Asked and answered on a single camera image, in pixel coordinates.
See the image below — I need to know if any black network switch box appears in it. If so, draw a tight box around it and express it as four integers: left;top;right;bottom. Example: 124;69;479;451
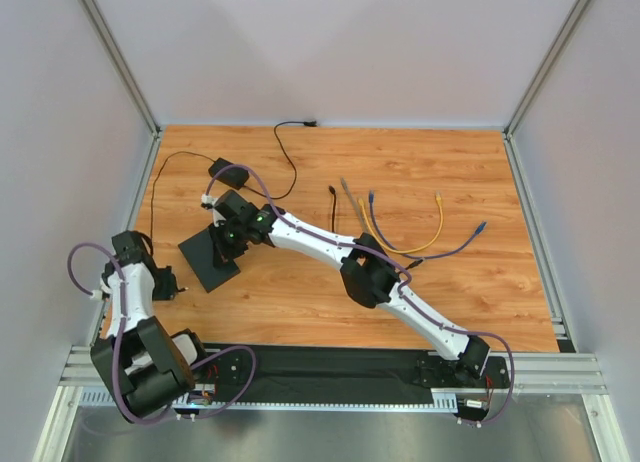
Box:
178;229;240;293

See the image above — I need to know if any black power cord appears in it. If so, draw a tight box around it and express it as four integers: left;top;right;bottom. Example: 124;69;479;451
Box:
148;117;319;293

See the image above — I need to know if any black ethernet cable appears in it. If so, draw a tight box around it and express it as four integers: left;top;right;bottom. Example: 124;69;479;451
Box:
327;183;426;271

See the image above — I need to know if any grey ethernet cable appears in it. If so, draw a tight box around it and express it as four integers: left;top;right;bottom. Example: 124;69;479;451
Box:
338;177;371;236

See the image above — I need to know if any yellow ethernet cable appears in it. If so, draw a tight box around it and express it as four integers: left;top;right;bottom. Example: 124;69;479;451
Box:
355;192;447;254

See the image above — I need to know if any blue ethernet cable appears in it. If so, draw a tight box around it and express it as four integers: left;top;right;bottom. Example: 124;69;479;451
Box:
367;189;489;261

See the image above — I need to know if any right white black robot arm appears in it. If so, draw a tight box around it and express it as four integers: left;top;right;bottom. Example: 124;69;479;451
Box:
201;190;490;379

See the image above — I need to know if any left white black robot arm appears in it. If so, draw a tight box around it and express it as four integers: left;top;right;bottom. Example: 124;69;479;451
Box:
90;231;205;423

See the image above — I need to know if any black power adapter brick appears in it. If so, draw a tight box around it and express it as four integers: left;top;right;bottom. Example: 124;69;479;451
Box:
208;158;249;190

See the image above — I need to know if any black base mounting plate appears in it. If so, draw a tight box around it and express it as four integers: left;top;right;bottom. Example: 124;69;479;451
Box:
151;344;512;389

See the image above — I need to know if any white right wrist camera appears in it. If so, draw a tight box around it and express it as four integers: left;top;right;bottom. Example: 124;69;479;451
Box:
201;194;225;227

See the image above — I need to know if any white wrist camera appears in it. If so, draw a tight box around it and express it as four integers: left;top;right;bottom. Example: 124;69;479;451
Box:
89;277;112;301
201;194;225;227

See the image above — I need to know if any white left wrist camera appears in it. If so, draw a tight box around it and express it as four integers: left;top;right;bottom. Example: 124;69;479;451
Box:
89;277;112;301

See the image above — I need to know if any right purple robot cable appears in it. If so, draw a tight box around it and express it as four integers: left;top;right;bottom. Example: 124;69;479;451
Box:
202;165;516;429

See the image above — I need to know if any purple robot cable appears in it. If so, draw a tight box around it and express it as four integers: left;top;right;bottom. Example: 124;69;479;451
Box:
202;165;516;429
67;241;259;426

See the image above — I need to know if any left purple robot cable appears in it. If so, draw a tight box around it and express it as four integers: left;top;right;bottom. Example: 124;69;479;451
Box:
67;241;259;426

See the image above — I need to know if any grey slotted cable duct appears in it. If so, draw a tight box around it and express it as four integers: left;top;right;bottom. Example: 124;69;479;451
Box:
78;387;491;411

